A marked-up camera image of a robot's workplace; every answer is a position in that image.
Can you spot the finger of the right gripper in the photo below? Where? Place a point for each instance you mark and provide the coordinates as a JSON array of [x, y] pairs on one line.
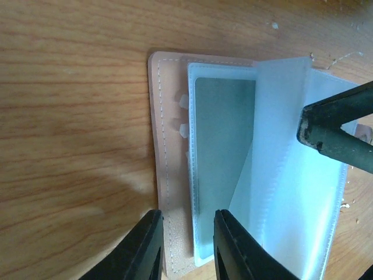
[[320, 126]]

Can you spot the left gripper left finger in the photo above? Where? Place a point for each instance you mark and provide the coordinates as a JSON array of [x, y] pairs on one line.
[[138, 256]]

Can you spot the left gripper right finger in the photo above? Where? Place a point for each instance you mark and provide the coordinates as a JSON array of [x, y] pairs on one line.
[[237, 255]]

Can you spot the pink leather card holder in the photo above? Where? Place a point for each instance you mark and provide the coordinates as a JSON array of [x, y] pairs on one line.
[[288, 195]]

